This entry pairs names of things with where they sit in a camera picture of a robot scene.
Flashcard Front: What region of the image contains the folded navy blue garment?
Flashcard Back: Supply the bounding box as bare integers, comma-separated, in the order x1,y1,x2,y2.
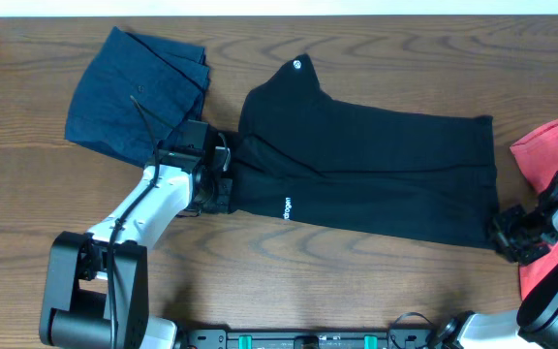
65,27,210,167

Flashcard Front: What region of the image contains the black polo shirt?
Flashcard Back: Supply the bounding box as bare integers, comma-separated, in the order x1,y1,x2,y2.
230,54,499,249

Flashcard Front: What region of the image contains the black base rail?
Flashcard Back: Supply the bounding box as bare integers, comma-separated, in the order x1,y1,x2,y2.
172,316,447,349

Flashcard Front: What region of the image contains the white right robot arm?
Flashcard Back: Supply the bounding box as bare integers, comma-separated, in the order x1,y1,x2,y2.
440,171,558,349

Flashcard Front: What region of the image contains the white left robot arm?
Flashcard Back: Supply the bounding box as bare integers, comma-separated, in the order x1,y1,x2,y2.
39,146,231,348

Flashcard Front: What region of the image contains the red t-shirt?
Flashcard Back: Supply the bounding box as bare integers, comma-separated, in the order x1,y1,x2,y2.
509,113,558,301

